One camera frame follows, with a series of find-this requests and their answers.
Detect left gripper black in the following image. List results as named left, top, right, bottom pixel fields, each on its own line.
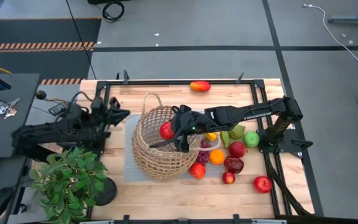
left=90, top=96, right=131, bottom=139

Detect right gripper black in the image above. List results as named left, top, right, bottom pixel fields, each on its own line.
left=149, top=105, right=200, bottom=153

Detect woven straw basket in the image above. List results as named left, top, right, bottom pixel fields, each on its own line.
left=131, top=91, right=222, bottom=183

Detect purple grape bunch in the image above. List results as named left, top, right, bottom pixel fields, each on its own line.
left=196, top=140, right=211, bottom=166

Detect red orange peach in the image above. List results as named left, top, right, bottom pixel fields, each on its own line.
left=189, top=162, right=207, bottom=180

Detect orange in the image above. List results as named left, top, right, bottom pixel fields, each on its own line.
left=209, top=149, right=226, bottom=165

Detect green cucumber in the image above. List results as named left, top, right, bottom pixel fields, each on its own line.
left=221, top=130, right=231, bottom=149

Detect red yellow mango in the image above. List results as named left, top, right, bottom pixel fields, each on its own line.
left=190, top=80, right=211, bottom=93

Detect dark red pomegranate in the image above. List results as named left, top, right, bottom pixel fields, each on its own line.
left=224, top=156, right=245, bottom=174

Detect small red apple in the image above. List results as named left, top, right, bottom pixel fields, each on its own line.
left=222, top=170, right=236, bottom=185

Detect green pear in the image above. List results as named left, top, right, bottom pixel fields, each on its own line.
left=228, top=124, right=246, bottom=140

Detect green apple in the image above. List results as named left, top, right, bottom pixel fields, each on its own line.
left=243, top=131, right=260, bottom=149

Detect large red apple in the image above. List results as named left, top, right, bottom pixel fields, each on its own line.
left=253, top=175, right=273, bottom=194

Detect grey woven placemat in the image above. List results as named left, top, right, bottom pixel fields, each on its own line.
left=122, top=110, right=222, bottom=183

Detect grey side table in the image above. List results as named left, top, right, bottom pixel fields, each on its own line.
left=7, top=83, right=82, bottom=224

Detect black power adapter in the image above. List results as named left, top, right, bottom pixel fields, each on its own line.
left=48, top=102, right=68, bottom=116

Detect round woven mat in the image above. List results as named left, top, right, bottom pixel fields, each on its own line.
left=31, top=142, right=67, bottom=170

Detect black plant pot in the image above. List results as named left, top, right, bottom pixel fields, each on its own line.
left=93, top=177, right=118, bottom=207

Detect green leafy plant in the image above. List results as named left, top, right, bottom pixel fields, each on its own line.
left=28, top=146, right=109, bottom=224

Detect black hazard striped floor mat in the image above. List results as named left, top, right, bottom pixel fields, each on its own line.
left=0, top=17, right=102, bottom=85

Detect grey metal table leg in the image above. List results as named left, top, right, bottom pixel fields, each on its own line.
left=328, top=0, right=358, bottom=26

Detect black aluminium table frame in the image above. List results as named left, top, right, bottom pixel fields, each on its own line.
left=85, top=70, right=315, bottom=224

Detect coiled black cable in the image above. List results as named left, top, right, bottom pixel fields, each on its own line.
left=102, top=1, right=126, bottom=23

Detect silver keys on ring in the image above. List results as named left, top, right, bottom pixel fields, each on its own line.
left=0, top=98, right=21, bottom=120

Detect white cable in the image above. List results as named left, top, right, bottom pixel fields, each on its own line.
left=303, top=2, right=358, bottom=64

